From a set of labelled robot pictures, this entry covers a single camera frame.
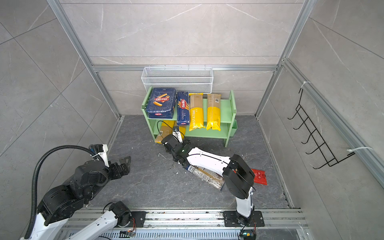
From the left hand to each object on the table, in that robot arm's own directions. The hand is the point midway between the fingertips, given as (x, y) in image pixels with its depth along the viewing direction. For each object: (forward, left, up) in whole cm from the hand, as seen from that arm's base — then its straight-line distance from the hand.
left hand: (122, 156), depth 63 cm
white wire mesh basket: (+58, -33, 0) cm, 67 cm away
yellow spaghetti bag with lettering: (+24, -33, 0) cm, 41 cm away
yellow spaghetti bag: (+26, -43, 0) cm, 50 cm away
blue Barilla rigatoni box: (+32, -14, +2) cm, 35 cm away
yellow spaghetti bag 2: (+29, -15, -17) cm, 37 cm away
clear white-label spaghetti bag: (0, -39, -27) cm, 47 cm away
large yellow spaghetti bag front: (+14, -26, 0) cm, 29 cm away
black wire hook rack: (-6, -87, +4) cm, 87 cm away
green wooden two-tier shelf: (+21, -51, -5) cm, 56 cm away
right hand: (+18, -21, -15) cm, 32 cm away
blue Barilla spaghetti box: (+23, -26, +1) cm, 35 cm away
